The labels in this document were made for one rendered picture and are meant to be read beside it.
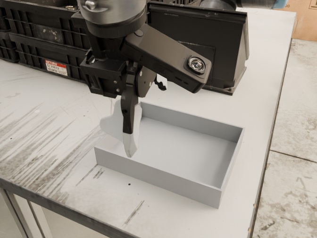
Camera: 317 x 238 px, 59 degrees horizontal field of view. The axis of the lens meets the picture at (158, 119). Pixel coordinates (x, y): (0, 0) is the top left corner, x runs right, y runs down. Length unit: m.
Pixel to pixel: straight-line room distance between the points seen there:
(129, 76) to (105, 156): 0.27
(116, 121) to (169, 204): 0.21
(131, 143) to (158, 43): 0.14
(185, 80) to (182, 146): 0.32
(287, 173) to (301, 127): 0.48
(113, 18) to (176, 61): 0.09
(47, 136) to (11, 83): 0.34
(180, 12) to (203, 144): 0.38
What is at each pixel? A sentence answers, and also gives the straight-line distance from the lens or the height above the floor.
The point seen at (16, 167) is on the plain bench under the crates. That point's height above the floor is 0.70.
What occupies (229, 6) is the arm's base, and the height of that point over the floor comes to 0.91.
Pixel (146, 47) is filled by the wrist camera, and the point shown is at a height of 1.01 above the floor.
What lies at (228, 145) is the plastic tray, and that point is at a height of 0.70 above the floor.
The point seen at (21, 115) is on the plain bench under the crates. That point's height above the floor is 0.70.
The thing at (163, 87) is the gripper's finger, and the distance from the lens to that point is 0.49.
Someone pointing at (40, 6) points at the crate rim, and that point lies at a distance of 0.92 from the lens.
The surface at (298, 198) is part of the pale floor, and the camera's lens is 1.60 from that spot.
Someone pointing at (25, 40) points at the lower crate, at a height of 0.81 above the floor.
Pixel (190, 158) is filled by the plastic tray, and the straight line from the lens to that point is 0.62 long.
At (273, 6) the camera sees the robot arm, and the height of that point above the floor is 0.92.
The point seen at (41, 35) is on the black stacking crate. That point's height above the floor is 0.84.
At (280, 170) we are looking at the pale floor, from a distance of 1.71.
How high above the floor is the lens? 1.13
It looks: 36 degrees down
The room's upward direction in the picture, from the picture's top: straight up
